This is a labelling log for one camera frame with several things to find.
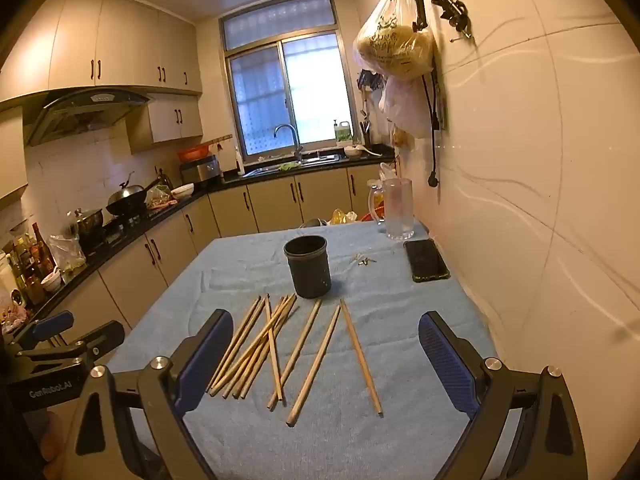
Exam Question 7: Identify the black kitchen countertop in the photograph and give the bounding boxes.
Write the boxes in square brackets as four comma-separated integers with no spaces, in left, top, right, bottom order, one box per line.
[0,144,396,341]

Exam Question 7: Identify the plastic bag of food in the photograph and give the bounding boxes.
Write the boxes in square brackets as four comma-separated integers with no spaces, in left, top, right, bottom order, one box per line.
[145,185,173,209]

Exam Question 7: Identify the steel countertop appliance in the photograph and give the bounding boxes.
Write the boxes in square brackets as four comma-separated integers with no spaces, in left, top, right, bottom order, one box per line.
[179,156,223,185]

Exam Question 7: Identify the hanging clear plastic bag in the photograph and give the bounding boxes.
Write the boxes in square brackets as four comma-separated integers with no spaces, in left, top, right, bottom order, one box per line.
[378,75,435,139]

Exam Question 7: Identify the person's left hand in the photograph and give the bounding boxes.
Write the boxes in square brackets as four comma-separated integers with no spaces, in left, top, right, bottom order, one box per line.
[40,409,67,463]

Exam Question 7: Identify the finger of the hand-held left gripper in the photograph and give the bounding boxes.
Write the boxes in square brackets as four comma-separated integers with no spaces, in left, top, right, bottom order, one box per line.
[15,311,75,356]
[20,321,125,368]

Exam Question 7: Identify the gas stove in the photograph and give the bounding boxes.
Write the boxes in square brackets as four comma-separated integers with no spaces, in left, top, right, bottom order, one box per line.
[75,210,151,256]

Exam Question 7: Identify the steel kitchen sink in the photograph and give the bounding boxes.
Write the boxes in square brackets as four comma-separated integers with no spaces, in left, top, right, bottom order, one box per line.
[245,157,341,176]

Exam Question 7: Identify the kitchen window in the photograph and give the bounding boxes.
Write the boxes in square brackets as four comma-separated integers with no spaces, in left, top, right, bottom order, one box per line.
[218,0,357,163]

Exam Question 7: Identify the group of condiment bottles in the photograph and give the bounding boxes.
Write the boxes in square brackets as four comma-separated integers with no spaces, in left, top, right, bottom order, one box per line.
[0,222,58,306]

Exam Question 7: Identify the black plastic cup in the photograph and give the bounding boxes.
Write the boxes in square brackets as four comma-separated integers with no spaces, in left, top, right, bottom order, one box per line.
[283,235,332,299]

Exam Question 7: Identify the black range hood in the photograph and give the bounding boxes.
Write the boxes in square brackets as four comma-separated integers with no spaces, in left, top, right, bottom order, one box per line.
[25,88,153,147]

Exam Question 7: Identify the pink plastic bag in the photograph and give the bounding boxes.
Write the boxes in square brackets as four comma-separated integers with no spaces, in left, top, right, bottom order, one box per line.
[0,304,28,335]

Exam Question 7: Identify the black wok with lid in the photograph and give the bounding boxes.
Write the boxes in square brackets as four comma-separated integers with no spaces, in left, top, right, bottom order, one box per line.
[106,171,163,216]

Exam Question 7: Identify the hanging yellow-filled plastic bag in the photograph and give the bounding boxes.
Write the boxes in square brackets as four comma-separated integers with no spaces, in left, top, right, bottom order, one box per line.
[354,0,435,81]

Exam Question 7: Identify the small beige wall cabinet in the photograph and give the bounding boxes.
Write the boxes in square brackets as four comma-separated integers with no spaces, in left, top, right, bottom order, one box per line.
[127,92,203,155]

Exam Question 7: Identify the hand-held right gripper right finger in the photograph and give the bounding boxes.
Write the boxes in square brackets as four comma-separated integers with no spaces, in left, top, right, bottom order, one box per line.
[418,311,590,480]

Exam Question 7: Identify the steel cooking pot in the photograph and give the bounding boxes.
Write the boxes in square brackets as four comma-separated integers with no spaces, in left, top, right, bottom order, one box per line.
[69,207,106,253]

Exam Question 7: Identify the steel sink faucet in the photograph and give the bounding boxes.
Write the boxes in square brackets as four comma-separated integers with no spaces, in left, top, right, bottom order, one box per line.
[274,124,304,161]

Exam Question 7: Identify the blue towel table cloth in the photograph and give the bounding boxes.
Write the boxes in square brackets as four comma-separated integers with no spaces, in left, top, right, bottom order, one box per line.
[97,220,506,480]

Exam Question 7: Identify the beige lower cabinets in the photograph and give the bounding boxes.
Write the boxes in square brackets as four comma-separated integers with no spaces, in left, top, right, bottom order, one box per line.
[30,165,391,341]

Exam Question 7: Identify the bunch of wooden chopsticks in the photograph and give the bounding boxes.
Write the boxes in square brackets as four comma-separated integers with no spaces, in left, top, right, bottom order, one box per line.
[206,294,385,428]

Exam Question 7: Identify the clear crumpled plastic bag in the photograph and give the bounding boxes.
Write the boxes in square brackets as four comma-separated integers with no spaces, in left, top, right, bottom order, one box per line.
[48,234,87,273]

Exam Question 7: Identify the black power cable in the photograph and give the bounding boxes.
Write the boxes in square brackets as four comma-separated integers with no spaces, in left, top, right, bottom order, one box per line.
[421,74,444,189]

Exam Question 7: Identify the clear glass pitcher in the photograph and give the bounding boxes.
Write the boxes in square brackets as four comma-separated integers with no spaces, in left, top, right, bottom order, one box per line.
[368,178,416,241]

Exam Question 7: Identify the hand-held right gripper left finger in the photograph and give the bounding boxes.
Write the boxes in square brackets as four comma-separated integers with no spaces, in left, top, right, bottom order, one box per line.
[59,308,235,480]

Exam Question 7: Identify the beige upper wall cabinets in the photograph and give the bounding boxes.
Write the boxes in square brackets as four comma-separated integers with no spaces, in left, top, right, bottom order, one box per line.
[0,0,203,103]

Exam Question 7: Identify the black smartphone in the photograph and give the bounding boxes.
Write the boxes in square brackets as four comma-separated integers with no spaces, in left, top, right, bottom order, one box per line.
[404,239,450,283]

